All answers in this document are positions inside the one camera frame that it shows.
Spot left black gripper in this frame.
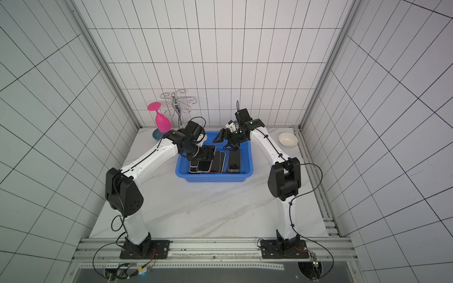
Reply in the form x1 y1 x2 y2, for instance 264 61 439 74
183 141 215 162

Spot black phone removed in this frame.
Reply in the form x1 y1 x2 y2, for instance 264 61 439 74
198 160 213 173
189 160 199 174

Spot black phone stack top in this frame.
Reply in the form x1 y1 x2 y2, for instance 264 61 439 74
210 152 221 174

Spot black phone stack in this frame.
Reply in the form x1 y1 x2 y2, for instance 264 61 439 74
210 152 221 174
226 149 241 174

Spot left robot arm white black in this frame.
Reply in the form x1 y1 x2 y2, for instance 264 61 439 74
106 129 216 259

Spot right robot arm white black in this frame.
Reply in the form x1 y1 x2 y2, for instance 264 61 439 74
213 119 302 255

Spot black phone middle stack under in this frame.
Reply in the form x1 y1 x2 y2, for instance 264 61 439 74
220 152 226 173

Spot black phone right stack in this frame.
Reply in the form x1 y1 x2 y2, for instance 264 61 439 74
226 149 241 174

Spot blue plastic storage box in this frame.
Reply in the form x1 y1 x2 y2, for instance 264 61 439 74
175 131 254 183

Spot pink wine glass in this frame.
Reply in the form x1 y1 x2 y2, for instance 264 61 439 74
147 102 172 133

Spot blue grey saucer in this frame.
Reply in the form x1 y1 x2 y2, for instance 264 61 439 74
152 128 165 141

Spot white bowl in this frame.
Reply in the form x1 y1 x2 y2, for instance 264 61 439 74
278 132 298 148

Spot left electronics board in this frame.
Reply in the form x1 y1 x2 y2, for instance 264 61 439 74
104 263 152 281

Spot electronics board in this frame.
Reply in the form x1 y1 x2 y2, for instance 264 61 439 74
104 263 152 281
303 251 323 279

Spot right electronics board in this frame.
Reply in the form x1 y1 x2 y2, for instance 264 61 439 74
303 251 323 279

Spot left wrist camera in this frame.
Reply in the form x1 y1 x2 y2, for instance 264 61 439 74
184 120 205 143

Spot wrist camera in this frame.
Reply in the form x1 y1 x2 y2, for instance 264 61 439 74
184 120 205 143
225 108 252 132

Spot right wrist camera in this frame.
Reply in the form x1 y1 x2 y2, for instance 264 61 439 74
225 108 252 132

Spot silver wire glass rack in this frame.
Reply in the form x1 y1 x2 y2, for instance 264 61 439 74
160 89 198 129

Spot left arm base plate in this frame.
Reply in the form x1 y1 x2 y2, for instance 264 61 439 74
119 239 171 260

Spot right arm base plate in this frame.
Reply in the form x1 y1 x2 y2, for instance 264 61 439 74
257 239 310 259

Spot left base cable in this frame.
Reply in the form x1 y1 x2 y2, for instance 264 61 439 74
92 214 157 280

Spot base cable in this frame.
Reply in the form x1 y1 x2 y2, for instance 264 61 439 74
92 214 157 280
256 162 335 280

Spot aluminium mounting rail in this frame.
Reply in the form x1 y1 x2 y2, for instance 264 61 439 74
70 238 358 274

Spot right base cable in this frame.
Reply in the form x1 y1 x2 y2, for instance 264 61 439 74
256 162 335 280

